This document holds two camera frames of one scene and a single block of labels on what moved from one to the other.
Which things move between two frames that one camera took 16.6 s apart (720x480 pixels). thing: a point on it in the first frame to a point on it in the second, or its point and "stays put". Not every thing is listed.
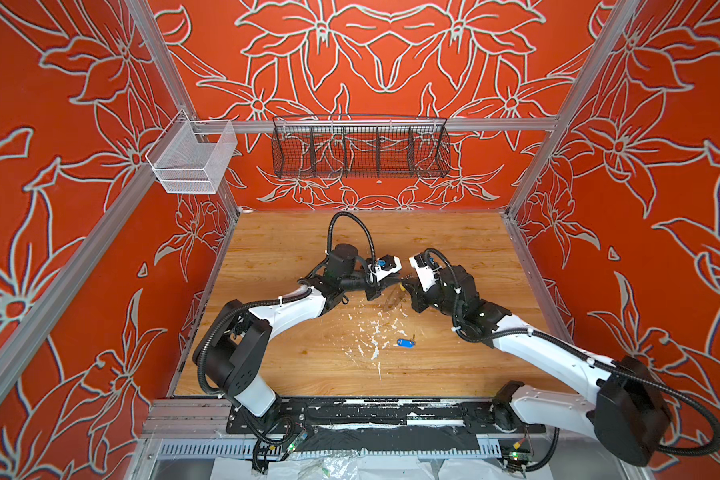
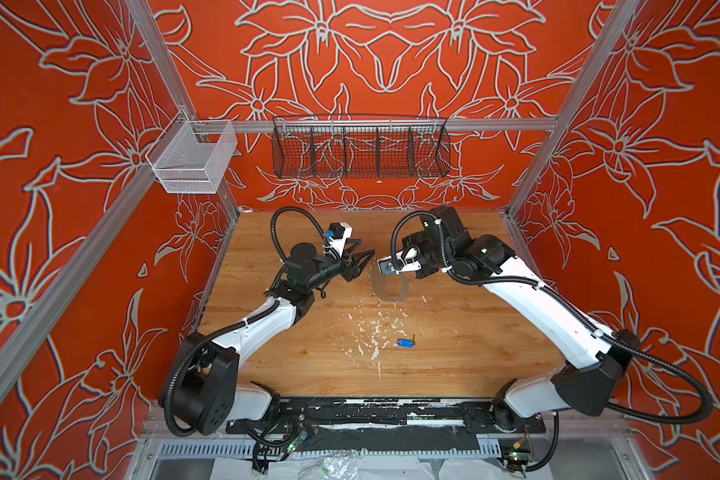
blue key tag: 405,343 stays put
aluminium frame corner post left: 147,25 stays put
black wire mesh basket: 351,147 stays put
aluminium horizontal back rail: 373,124 stays put
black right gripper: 417,296 to 415,237
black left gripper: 372,291 to 352,269
